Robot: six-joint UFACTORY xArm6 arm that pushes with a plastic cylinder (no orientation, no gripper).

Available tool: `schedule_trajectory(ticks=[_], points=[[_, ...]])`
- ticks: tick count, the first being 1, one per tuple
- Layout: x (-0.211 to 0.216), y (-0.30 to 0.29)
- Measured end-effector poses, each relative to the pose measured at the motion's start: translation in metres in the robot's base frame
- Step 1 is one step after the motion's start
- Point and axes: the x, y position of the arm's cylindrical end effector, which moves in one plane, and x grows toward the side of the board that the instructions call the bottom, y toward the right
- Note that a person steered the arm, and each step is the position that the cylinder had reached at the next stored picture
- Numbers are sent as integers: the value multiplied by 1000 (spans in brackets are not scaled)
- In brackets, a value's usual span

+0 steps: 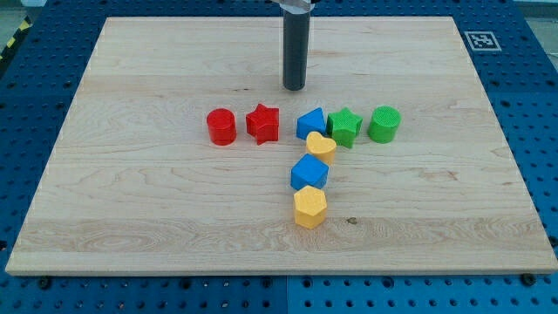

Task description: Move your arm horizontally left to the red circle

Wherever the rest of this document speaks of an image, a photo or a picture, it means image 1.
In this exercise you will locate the blue cube block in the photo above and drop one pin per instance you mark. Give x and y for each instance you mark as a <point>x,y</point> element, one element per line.
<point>309,171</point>

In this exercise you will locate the red star block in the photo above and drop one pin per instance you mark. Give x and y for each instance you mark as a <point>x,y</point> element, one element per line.
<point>263,124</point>

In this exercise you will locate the yellow heart block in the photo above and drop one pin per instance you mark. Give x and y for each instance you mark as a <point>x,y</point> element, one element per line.
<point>321,147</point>

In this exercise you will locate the blue triangle block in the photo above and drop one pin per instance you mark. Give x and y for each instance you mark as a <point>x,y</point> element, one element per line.
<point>312,121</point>

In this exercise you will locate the yellow hexagon block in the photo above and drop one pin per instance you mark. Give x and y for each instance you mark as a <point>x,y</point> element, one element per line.
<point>310,207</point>

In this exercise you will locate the red cylinder block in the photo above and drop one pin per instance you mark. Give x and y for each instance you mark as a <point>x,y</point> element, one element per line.
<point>221,126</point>

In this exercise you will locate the green star block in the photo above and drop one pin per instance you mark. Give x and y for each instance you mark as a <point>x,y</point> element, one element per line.
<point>343,127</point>

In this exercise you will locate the light wooden board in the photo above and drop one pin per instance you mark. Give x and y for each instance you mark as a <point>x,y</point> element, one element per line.
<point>135,187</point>

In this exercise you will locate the green cylinder block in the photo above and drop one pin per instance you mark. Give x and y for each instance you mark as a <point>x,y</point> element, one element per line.
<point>384,124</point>

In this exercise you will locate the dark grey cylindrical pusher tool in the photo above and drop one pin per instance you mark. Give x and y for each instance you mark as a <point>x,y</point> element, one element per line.
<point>296,33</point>

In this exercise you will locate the white fiducial marker tag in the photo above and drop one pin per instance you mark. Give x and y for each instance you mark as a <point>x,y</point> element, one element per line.
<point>482,41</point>

